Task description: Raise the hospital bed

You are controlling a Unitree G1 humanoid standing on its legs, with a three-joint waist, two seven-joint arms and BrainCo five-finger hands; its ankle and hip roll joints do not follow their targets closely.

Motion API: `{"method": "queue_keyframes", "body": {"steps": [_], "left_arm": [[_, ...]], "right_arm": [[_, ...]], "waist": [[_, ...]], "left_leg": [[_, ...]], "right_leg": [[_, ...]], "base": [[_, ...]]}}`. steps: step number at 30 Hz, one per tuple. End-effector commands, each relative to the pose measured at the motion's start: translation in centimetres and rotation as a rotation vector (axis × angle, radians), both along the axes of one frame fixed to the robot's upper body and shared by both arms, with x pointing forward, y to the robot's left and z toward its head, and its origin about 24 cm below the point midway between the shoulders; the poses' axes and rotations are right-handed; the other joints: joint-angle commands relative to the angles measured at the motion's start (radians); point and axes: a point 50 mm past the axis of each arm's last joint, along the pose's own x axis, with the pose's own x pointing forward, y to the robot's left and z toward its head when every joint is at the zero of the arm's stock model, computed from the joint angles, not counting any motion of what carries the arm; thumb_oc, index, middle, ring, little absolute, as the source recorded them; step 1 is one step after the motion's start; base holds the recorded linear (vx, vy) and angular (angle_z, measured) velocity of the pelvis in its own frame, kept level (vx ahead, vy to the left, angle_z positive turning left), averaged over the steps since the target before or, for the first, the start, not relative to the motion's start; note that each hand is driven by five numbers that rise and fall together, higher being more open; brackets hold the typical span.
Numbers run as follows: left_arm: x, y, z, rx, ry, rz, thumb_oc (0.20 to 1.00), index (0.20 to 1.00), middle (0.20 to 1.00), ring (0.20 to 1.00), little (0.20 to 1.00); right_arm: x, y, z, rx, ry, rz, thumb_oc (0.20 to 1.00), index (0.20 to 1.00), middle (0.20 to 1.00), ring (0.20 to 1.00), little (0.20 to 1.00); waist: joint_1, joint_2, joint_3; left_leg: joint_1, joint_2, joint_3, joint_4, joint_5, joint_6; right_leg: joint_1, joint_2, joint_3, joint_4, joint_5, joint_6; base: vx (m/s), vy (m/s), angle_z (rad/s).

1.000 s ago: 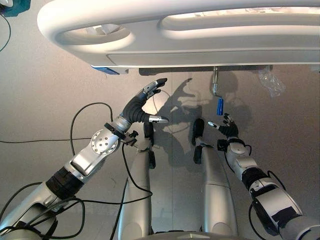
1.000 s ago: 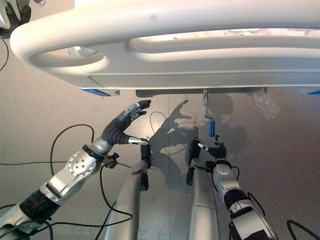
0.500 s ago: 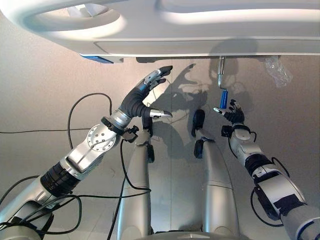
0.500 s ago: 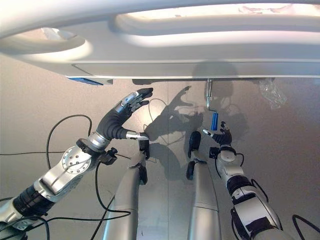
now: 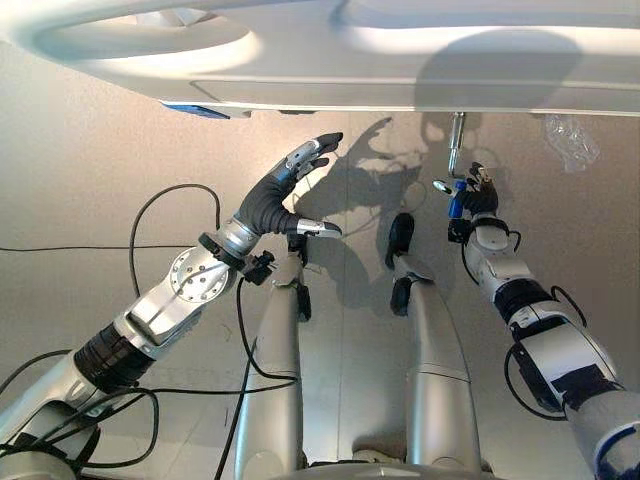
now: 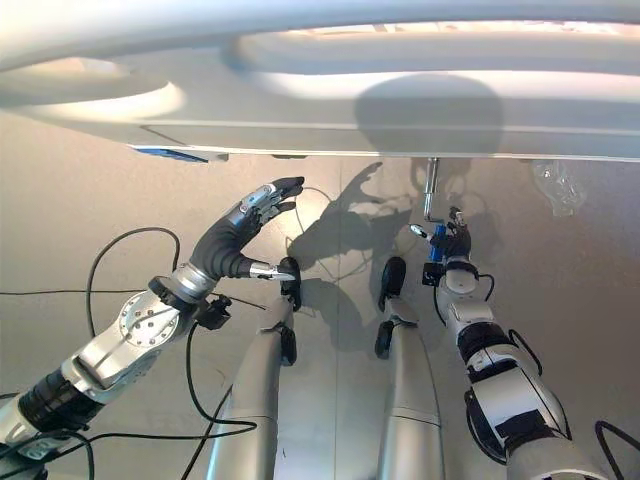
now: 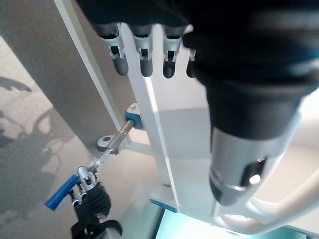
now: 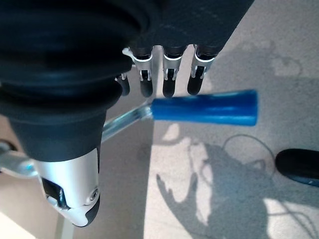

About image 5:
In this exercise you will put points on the right silver robot leg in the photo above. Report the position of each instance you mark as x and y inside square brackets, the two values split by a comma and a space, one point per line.
[430, 345]

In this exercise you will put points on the clear plastic wrap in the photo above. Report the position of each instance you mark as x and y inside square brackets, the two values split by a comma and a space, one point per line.
[572, 142]

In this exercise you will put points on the silver robot leg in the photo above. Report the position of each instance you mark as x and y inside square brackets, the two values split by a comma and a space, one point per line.
[430, 345]
[277, 350]

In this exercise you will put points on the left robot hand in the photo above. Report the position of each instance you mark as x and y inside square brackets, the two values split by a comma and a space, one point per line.
[267, 202]

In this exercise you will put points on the blue bed label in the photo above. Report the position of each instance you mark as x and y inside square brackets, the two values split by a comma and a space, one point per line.
[197, 110]

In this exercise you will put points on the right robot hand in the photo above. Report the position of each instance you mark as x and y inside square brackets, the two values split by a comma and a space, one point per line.
[481, 197]

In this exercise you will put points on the left silver robot leg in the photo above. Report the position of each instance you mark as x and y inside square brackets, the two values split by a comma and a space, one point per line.
[277, 350]

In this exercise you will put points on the white hospital bed footboard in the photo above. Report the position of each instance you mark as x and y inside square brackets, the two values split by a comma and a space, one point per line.
[320, 52]

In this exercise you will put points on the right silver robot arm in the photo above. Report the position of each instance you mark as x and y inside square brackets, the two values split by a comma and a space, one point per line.
[545, 330]

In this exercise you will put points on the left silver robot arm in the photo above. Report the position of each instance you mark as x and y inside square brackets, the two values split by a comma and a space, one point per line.
[150, 320]

